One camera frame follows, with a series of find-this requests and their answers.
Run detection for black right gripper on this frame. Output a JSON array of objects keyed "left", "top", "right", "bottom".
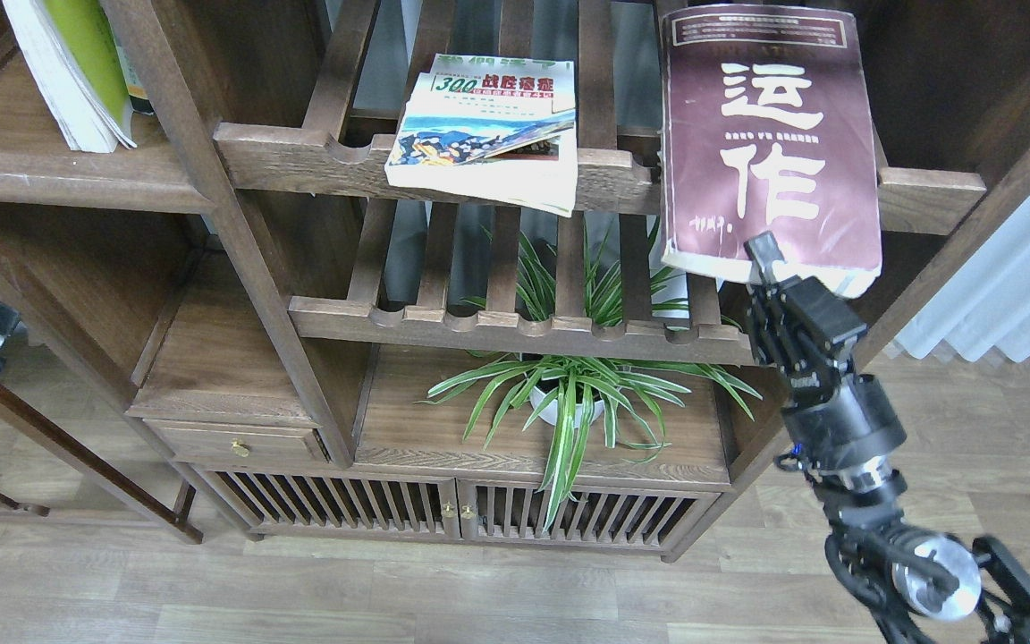
[{"left": 744, "top": 232, "right": 907, "bottom": 474}]

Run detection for maroon book white characters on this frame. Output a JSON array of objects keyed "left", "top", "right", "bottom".
[{"left": 661, "top": 4, "right": 882, "bottom": 299}]

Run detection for white blue 300 book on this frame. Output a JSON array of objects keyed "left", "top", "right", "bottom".
[{"left": 384, "top": 53, "right": 578, "bottom": 217}]

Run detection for yellow green book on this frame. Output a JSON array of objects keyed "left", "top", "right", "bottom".
[{"left": 3, "top": 1, "right": 138, "bottom": 152}]

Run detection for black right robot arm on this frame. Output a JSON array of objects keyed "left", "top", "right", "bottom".
[{"left": 745, "top": 232, "right": 1030, "bottom": 643}]

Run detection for upright book on shelf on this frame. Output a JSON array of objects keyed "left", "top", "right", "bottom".
[{"left": 114, "top": 40, "right": 155, "bottom": 115}]

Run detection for wooden furniture at left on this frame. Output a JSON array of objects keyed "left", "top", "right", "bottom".
[{"left": 0, "top": 259, "right": 203, "bottom": 547}]

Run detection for dark wooden bookshelf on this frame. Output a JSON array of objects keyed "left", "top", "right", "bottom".
[{"left": 0, "top": 0, "right": 1030, "bottom": 564}]

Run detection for green spider plant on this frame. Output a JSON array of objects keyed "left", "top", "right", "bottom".
[{"left": 418, "top": 233, "right": 762, "bottom": 526}]

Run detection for white curtain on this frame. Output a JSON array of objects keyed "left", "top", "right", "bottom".
[{"left": 891, "top": 195, "right": 1030, "bottom": 362}]

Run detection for white plant pot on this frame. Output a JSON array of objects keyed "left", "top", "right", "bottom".
[{"left": 528, "top": 379, "right": 604, "bottom": 427}]

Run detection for brass drawer knob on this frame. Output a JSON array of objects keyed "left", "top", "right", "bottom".
[{"left": 230, "top": 439, "right": 252, "bottom": 457}]

